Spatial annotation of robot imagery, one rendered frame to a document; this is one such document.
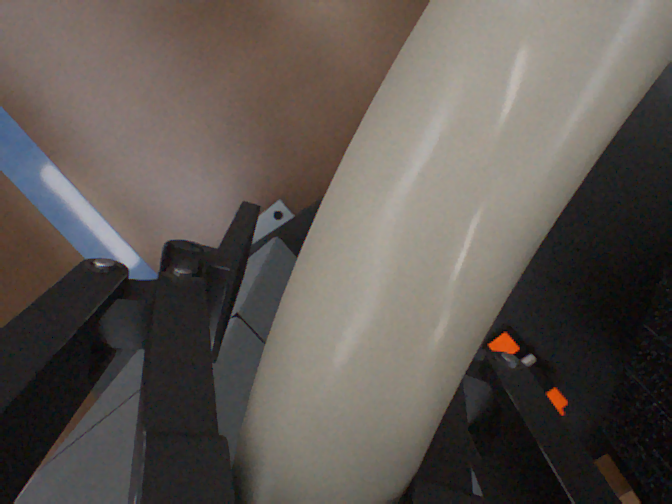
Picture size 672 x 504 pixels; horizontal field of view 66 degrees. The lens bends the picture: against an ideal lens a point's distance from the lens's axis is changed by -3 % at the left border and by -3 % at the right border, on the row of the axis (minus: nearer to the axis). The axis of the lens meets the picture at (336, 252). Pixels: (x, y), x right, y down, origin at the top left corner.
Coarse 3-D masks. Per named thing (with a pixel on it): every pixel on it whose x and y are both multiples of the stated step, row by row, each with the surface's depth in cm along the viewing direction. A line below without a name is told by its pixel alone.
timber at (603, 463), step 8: (608, 456) 116; (600, 464) 115; (608, 464) 114; (608, 472) 112; (616, 472) 111; (608, 480) 110; (616, 480) 109; (624, 480) 108; (616, 488) 108; (624, 488) 107; (624, 496) 106; (632, 496) 106
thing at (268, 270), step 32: (256, 224) 104; (256, 256) 99; (288, 256) 101; (256, 288) 78; (256, 320) 71; (224, 352) 58; (256, 352) 65; (128, 384) 82; (224, 384) 54; (96, 416) 78; (128, 416) 62; (224, 416) 50; (64, 448) 75; (96, 448) 60; (128, 448) 50; (32, 480) 72; (64, 480) 58; (96, 480) 48; (128, 480) 42
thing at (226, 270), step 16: (240, 208) 19; (256, 208) 20; (240, 224) 18; (224, 240) 16; (240, 240) 16; (224, 256) 15; (240, 256) 15; (208, 272) 14; (224, 272) 14; (240, 272) 17; (208, 288) 14; (224, 288) 14; (208, 304) 14; (224, 304) 14; (224, 320) 15
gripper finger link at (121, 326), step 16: (128, 288) 13; (144, 288) 13; (112, 304) 13; (128, 304) 13; (144, 304) 13; (112, 320) 13; (128, 320) 13; (144, 320) 13; (96, 336) 13; (112, 336) 13; (128, 336) 13; (144, 336) 13
